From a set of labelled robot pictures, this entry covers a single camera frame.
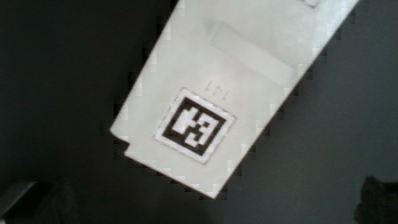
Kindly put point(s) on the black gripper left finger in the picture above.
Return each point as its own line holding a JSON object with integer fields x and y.
{"x": 37, "y": 203}

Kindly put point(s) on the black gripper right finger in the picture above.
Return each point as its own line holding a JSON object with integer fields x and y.
{"x": 377, "y": 208}

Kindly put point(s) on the white cabinet door panel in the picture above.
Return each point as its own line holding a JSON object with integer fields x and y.
{"x": 234, "y": 51}

